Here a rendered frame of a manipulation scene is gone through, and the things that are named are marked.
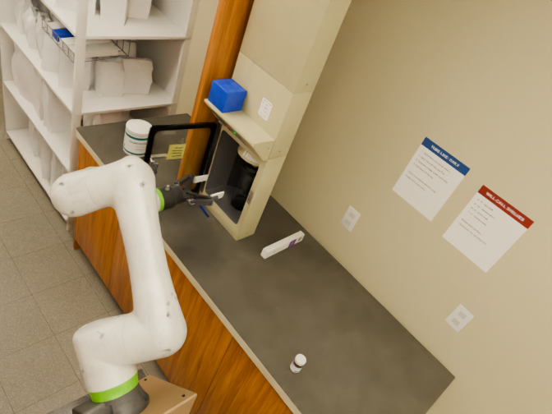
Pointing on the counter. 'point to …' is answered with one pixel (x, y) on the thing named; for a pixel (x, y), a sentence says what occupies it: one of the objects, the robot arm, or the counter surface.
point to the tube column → (293, 39)
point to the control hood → (246, 131)
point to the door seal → (184, 128)
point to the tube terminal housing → (262, 188)
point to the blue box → (227, 95)
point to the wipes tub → (135, 137)
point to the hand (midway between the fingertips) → (212, 186)
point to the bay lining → (225, 163)
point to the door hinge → (211, 154)
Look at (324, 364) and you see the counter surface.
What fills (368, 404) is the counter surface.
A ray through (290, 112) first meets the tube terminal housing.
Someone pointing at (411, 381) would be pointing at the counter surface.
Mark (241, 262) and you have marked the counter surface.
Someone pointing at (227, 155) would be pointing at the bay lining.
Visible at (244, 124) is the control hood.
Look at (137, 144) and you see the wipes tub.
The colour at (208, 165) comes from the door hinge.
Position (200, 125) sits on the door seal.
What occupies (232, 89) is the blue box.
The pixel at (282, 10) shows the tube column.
